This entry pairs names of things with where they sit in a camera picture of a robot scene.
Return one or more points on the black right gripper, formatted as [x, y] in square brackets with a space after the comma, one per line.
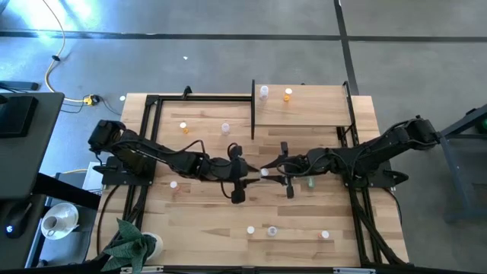
[304, 165]

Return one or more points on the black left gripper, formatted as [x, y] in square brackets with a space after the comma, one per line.
[234, 171]

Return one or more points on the pink medicine bottle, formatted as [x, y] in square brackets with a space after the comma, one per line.
[324, 234]
[173, 184]
[264, 172]

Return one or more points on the green medicine bottle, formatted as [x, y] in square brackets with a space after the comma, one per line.
[311, 183]

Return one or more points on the clear medicine bottle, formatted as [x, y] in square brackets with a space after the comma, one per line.
[225, 127]
[263, 91]

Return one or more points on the orange medicine bottle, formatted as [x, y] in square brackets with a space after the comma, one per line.
[183, 125]
[250, 230]
[288, 91]

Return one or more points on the wide clear pill jar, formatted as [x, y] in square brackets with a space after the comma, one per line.
[272, 231]

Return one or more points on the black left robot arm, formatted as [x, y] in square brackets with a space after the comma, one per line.
[179, 161]

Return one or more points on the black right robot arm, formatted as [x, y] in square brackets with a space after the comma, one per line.
[365, 158]

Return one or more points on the green plant white pot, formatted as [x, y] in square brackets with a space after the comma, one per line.
[131, 243]

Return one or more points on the white paper sheet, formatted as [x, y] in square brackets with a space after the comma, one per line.
[88, 182]

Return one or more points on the white coffee cup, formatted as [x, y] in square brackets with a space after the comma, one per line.
[51, 224]

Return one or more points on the green ball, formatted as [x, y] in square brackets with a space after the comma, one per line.
[483, 126]

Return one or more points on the dark grey desk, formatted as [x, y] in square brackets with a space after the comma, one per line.
[34, 163]

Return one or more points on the black computer mouse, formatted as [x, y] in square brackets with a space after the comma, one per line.
[17, 218]

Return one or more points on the black rectangular device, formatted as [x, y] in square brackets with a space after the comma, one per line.
[17, 116]

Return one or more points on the black side desk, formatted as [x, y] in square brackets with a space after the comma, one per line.
[15, 255]

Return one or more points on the wooden shelf black frame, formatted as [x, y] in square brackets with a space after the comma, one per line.
[275, 120]

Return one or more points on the black aluminium table frame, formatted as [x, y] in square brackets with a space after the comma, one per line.
[205, 98]

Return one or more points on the silver metal bracket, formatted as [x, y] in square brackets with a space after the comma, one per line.
[354, 271]
[142, 269]

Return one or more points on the grey metal cart frame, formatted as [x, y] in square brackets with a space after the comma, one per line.
[453, 179]

